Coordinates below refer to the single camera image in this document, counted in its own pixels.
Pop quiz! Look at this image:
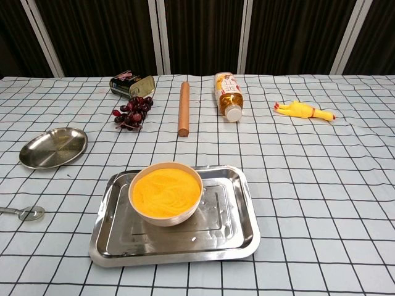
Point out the metal spoon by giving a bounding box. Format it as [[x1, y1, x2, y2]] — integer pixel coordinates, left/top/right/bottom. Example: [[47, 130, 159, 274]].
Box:
[[0, 205, 46, 222]]

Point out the rectangular steel tray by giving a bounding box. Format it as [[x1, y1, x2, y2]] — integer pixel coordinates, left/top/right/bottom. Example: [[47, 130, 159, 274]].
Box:
[[88, 165, 262, 268]]

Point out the beige bowl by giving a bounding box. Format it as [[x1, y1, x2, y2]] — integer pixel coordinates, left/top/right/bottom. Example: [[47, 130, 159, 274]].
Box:
[[128, 162, 204, 228]]

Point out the white grid-patterned tablecloth table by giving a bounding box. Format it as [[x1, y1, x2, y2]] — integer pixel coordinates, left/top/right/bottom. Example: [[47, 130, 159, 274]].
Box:
[[0, 73, 395, 296]]

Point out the wooden rolling pin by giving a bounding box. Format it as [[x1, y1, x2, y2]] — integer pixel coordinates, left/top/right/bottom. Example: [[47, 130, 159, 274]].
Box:
[[177, 81, 191, 138]]

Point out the orange disc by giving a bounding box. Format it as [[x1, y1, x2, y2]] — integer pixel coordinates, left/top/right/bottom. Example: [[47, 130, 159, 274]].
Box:
[[132, 166, 201, 217]]

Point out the amber tea bottle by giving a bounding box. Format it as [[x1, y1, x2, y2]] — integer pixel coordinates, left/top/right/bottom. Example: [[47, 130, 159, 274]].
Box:
[[214, 72, 244, 123]]

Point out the dark red grape bunch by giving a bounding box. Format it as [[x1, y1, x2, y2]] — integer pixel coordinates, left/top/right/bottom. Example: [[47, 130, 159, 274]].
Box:
[[112, 96, 154, 131]]

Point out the black luncheon meat can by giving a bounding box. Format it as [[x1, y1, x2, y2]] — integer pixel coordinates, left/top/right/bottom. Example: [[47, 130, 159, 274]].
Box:
[[109, 70, 156, 100]]

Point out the yellow rubber chicken toy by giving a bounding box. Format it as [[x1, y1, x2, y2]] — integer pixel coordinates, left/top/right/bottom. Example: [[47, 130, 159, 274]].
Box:
[[273, 100, 336, 122]]

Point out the dark folding partition screen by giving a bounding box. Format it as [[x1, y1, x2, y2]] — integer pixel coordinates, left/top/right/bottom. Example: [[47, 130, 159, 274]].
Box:
[[0, 0, 395, 78]]

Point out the round steel plate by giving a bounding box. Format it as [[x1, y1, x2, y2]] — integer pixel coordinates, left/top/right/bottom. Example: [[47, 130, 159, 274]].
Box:
[[19, 126, 88, 170]]

